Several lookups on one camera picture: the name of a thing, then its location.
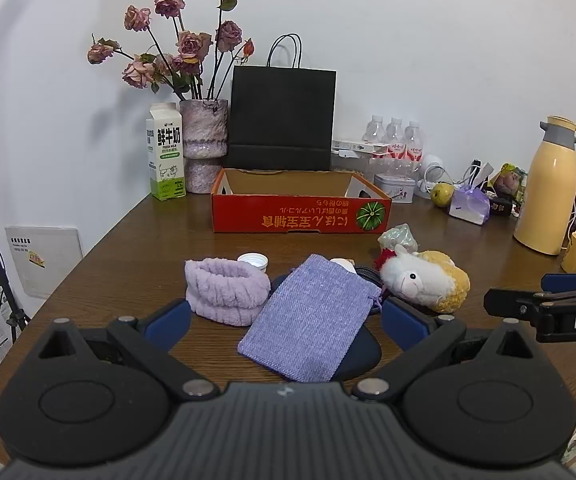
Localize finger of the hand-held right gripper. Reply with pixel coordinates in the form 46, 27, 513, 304
484, 286, 576, 319
541, 270, 576, 294

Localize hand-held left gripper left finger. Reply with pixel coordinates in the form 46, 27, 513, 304
39, 298, 220, 402

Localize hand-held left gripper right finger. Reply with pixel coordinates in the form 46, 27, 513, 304
352, 297, 536, 403

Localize white yellow alpaca plush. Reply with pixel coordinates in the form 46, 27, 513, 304
379, 245, 470, 314

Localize dark blue pad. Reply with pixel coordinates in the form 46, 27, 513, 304
267, 262, 383, 384

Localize fuzzy purple headband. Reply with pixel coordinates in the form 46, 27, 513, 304
184, 257, 272, 328

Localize clear plastic bag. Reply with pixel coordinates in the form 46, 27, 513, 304
378, 223, 421, 253

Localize purple woven drawstring pouch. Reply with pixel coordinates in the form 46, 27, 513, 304
237, 254, 383, 384

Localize red cardboard box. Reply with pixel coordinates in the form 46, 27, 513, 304
211, 168, 393, 234

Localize yellow thermos jug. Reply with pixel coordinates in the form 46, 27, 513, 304
513, 116, 576, 257

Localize small black box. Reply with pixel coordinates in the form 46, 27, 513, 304
487, 197, 517, 219

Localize white bottle cap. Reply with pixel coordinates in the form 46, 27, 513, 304
237, 253, 269, 274

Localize purple tissue pack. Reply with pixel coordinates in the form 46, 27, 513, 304
448, 185, 492, 225

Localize toy figure in clear wrap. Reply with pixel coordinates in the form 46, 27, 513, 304
490, 162, 528, 197

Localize green apple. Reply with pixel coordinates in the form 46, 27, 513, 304
430, 183, 455, 208

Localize pale printed tin box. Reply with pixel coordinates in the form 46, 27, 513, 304
373, 173, 417, 205

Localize small white fan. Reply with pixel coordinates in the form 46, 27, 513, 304
415, 153, 452, 199

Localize clear plastic container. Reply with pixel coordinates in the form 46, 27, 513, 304
368, 155, 423, 177

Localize white green milk carton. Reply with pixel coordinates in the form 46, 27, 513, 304
146, 102, 187, 202

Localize long white carton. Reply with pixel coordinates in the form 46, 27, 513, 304
332, 138, 389, 157

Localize mottled purple ceramic vase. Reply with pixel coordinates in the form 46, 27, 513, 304
179, 98, 229, 194

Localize black paper bag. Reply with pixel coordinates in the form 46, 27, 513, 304
228, 34, 337, 173

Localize dried rose bouquet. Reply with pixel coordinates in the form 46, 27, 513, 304
86, 0, 255, 101

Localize white charging cables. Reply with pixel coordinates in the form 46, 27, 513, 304
460, 158, 495, 192

